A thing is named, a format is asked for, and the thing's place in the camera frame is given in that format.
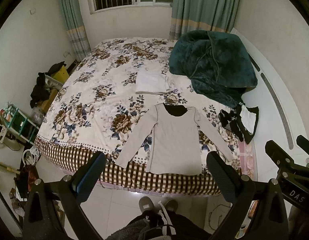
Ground beige long sleeve shirt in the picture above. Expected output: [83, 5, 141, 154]
[115, 103, 233, 176]

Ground black clothes pile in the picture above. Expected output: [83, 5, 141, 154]
[30, 61, 66, 108]

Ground white curved headboard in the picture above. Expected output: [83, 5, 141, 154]
[231, 28, 309, 182]

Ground black and white garment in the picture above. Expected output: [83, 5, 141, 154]
[218, 103, 259, 144]

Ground grey right shoe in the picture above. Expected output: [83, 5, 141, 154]
[164, 198, 178, 212]

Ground grey shoe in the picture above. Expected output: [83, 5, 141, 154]
[164, 198, 178, 212]
[139, 196, 155, 213]

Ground grey left shoe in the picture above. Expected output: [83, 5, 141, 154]
[139, 196, 155, 213]

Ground person legs dark trousers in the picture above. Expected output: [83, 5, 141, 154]
[107, 211, 212, 239]

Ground teal storage rack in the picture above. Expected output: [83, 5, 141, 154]
[0, 104, 39, 145]

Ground yellow box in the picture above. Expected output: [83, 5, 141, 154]
[51, 66, 69, 84]

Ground dark green fleece blanket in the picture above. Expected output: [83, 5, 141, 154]
[169, 30, 258, 108]

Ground folded white cloth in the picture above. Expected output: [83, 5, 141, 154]
[135, 70, 170, 95]

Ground right green curtain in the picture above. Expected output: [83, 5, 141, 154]
[169, 0, 240, 40]

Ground green curtain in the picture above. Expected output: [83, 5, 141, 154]
[59, 0, 91, 61]
[169, 0, 240, 40]

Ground left green curtain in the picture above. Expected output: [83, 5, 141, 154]
[59, 0, 91, 61]

